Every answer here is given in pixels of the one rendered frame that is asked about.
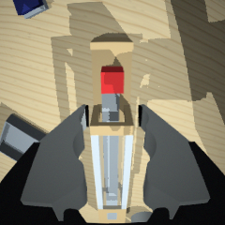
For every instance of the grey cylinder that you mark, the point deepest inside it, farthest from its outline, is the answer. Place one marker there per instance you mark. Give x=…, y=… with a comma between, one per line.
x=141, y=217

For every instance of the grey rectangular tray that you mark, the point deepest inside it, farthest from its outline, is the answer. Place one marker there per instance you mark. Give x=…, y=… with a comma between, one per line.
x=13, y=142

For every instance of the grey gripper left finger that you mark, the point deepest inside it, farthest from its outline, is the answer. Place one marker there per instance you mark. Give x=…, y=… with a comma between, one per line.
x=49, y=177

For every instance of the clear glass channel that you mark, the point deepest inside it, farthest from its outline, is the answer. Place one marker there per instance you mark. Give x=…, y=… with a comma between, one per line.
x=112, y=162

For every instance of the grey square stick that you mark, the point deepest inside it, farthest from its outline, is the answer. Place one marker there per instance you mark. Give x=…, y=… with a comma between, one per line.
x=111, y=215
x=110, y=107

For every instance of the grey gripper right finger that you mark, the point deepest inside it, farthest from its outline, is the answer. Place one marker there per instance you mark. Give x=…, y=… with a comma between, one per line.
x=179, y=175

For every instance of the red cube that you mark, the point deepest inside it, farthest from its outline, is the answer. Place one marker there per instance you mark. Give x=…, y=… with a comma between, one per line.
x=112, y=80

